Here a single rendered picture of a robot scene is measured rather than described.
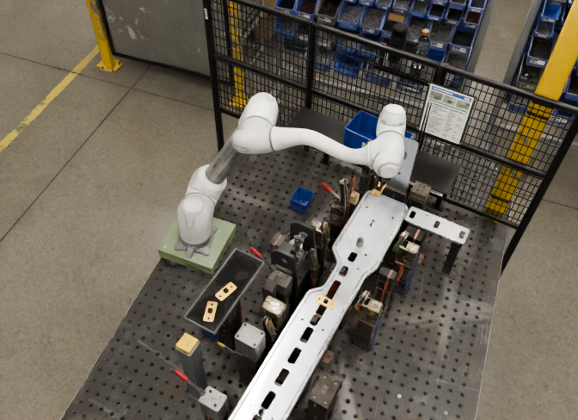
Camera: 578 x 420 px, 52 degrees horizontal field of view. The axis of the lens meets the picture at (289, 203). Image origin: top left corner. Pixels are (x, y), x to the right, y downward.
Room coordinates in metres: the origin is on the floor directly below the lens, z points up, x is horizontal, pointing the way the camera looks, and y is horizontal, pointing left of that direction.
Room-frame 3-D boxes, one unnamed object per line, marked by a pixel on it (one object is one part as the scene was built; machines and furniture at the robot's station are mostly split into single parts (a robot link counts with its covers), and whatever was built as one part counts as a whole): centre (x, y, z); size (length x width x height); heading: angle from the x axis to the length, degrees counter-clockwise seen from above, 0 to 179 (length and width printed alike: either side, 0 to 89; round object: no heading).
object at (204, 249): (1.73, 0.46, 0.79); 0.22 x 0.18 x 0.06; 171
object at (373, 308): (1.24, -0.35, 0.87); 0.12 x 0.09 x 0.35; 62
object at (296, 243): (1.45, -0.03, 0.94); 0.18 x 0.13 x 0.49; 152
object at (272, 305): (1.19, 0.05, 0.89); 0.13 x 0.11 x 0.38; 62
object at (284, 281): (1.33, 0.03, 0.89); 0.13 x 0.11 x 0.38; 62
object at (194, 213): (1.76, 0.45, 0.92); 0.18 x 0.16 x 0.22; 173
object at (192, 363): (0.99, 0.36, 0.92); 0.08 x 0.08 x 0.44; 62
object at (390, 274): (1.43, -0.44, 0.84); 0.11 x 0.08 x 0.29; 62
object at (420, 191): (1.86, -0.62, 0.88); 0.08 x 0.08 x 0.36; 62
